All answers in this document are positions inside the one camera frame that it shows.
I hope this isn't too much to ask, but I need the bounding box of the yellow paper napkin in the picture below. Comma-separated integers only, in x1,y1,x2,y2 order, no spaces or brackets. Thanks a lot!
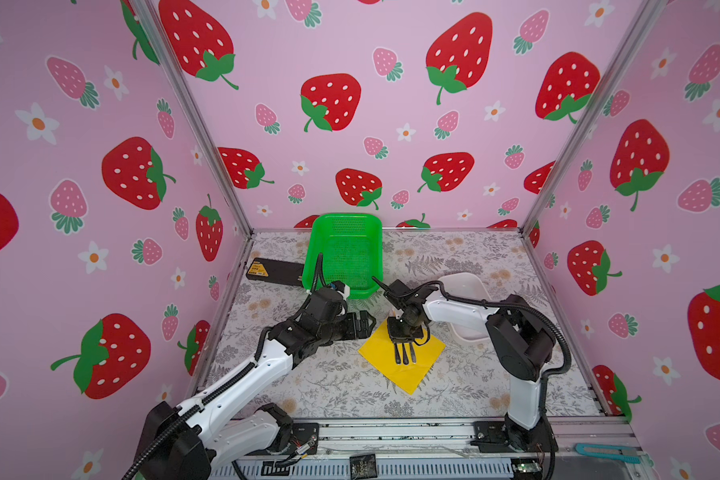
359,321,445,395

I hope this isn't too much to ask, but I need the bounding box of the green plastic basket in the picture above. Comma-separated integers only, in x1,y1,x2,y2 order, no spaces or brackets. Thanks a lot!
302,213,383,300

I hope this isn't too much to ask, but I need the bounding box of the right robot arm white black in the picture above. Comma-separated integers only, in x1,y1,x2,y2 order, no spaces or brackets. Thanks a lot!
373,272,572,455

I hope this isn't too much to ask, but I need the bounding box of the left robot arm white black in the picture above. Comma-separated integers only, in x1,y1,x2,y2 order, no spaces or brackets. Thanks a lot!
124,259,376,479

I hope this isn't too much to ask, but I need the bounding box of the white plastic tray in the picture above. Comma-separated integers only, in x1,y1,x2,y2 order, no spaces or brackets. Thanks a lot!
440,271,499,343

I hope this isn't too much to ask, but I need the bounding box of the black box yellow label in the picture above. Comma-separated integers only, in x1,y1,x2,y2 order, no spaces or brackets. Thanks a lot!
245,257,304,287

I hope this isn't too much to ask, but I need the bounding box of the small black circuit board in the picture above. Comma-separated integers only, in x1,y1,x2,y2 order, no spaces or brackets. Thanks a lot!
349,454,379,480

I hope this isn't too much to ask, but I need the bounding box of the teal utility knife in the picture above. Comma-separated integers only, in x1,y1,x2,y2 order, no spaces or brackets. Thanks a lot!
575,443,641,464

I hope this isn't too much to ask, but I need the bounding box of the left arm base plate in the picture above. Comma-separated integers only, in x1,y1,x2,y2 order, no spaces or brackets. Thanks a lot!
254,422,320,456

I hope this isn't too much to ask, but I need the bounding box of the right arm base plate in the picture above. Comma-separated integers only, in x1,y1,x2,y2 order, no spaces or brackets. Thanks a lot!
470,416,558,454

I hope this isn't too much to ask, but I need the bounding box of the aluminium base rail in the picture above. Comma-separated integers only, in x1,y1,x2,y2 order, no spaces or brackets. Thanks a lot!
209,417,647,479

